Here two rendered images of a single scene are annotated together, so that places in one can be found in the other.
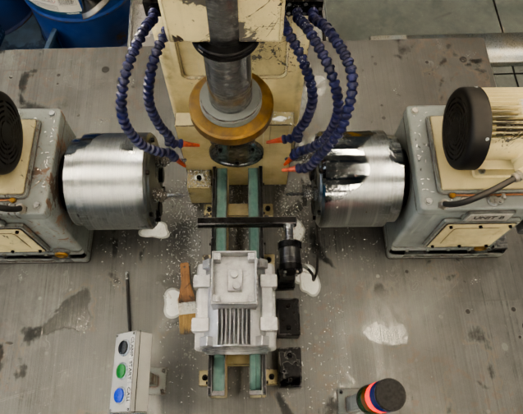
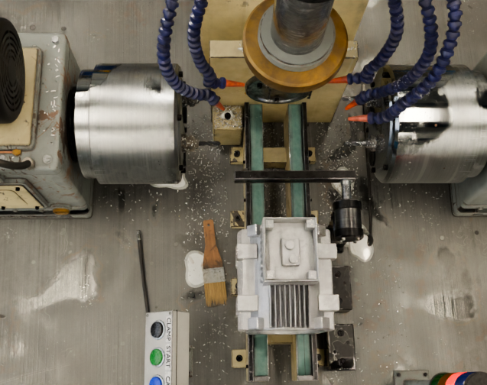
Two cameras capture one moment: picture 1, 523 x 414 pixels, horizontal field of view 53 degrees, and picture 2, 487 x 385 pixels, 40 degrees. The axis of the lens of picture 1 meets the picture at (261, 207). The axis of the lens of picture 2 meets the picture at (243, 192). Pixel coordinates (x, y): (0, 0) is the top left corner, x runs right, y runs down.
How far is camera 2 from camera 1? 0.21 m
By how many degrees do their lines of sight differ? 7
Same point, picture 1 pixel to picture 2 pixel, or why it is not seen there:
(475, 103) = not seen: outside the picture
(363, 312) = (424, 281)
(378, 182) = (462, 134)
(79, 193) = (95, 143)
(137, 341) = (174, 322)
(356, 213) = (432, 169)
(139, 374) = (179, 360)
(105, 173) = (128, 119)
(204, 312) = (250, 288)
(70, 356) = (76, 331)
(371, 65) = not seen: outside the picture
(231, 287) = (286, 260)
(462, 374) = not seen: outside the picture
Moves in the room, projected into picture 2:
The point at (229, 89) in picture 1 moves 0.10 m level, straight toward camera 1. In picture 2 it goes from (306, 29) to (313, 88)
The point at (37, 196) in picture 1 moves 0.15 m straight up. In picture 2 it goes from (46, 147) to (24, 117)
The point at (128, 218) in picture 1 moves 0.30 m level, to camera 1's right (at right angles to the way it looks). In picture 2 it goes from (154, 173) to (303, 178)
